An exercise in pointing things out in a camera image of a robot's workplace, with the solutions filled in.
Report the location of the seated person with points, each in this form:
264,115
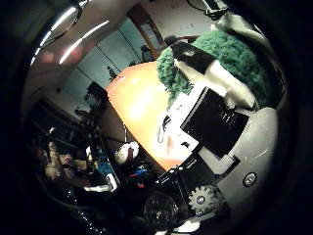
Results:
62,163

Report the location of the ceiling light strip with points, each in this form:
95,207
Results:
63,18
81,39

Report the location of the green plush toy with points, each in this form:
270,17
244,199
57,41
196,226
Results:
238,55

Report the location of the brown wooden door frame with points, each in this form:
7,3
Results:
143,19

